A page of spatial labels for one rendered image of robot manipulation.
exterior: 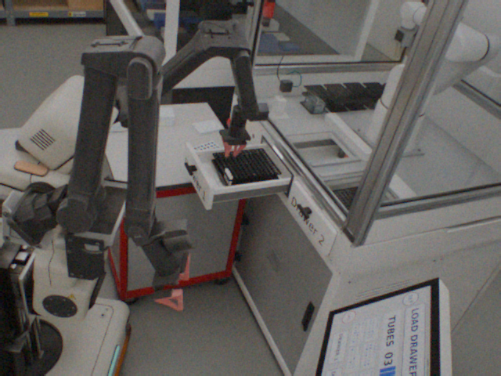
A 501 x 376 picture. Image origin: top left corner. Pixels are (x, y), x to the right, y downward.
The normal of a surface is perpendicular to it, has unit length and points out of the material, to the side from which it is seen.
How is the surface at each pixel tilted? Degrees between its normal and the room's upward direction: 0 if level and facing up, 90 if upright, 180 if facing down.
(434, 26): 90
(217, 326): 0
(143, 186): 90
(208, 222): 90
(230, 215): 90
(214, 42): 32
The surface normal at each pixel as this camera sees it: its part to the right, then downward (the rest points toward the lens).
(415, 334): -0.61, -0.74
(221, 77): 0.39, 0.61
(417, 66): -0.90, 0.13
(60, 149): -0.05, 0.61
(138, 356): 0.17, -0.78
